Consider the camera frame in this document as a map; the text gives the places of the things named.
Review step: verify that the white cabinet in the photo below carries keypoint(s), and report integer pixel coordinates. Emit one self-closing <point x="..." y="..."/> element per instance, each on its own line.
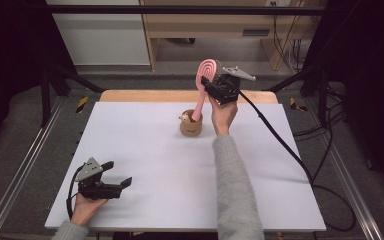
<point x="100" y="36"/>

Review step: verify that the black horizontal frame bar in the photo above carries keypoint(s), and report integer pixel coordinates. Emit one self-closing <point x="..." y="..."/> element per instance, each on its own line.
<point x="146" y="10"/>

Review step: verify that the brown cup with animal figure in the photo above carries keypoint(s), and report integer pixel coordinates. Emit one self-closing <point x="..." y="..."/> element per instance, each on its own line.
<point x="190" y="128"/>

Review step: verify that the light wooden desk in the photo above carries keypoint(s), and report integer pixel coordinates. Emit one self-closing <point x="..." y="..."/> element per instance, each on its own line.
<point x="180" y="23"/>

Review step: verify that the aluminium rail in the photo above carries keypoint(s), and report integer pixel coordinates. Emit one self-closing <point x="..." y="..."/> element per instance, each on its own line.
<point x="20" y="170"/>
<point x="350" y="186"/>

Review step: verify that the person's right hand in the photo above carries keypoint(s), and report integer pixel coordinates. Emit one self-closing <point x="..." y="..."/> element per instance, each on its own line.
<point x="223" y="116"/>

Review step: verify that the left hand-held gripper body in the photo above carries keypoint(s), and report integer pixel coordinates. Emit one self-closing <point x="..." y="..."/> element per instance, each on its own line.
<point x="96" y="190"/>

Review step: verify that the black curtain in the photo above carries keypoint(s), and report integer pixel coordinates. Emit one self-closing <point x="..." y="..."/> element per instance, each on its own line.
<point x="10" y="66"/>
<point x="373" y="83"/>

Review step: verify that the pink hairbrush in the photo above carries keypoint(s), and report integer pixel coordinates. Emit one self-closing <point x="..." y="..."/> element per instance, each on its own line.
<point x="206" y="71"/>

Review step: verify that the black metal frame strut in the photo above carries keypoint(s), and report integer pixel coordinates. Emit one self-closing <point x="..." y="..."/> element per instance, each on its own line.
<point x="321" y="96"/>
<point x="46" y="96"/>

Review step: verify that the light wooden table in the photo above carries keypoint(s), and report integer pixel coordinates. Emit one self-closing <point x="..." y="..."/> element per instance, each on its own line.
<point x="146" y="96"/>

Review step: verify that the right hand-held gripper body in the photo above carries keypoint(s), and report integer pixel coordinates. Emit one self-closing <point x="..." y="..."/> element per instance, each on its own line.
<point x="228" y="90"/>

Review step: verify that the person's left hand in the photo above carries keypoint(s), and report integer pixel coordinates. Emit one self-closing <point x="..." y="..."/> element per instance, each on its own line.
<point x="85" y="210"/>

